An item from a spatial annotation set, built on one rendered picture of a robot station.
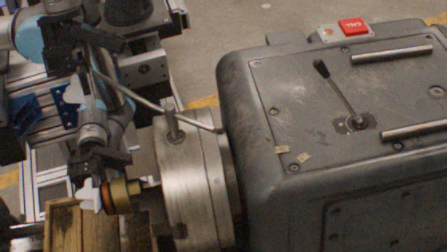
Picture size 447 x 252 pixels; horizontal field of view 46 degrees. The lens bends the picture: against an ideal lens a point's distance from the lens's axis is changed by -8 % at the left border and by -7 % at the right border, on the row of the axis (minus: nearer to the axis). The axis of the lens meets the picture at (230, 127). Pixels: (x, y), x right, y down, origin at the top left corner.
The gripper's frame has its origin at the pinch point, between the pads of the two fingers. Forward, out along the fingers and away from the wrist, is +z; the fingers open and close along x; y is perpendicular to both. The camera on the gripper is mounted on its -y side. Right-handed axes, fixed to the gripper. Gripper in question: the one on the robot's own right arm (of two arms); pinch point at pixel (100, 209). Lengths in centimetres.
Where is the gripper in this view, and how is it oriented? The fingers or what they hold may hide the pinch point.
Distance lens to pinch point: 125.9
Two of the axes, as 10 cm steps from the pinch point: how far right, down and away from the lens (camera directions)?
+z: 1.6, 6.7, -7.2
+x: -0.9, -7.2, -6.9
